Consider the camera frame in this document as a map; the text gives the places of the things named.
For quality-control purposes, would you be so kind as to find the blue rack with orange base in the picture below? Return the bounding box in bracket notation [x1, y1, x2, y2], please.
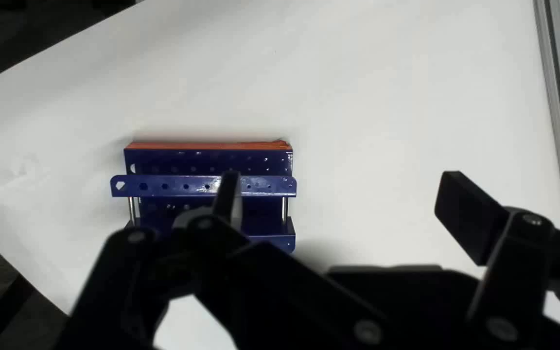
[108, 139, 299, 256]

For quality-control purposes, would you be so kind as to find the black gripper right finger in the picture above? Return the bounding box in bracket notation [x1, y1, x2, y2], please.
[433, 170, 560, 350]

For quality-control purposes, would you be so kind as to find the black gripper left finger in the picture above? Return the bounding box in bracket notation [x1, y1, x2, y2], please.
[52, 170, 392, 350]

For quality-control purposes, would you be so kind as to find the large white paper sheet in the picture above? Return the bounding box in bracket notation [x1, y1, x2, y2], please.
[0, 0, 560, 350]

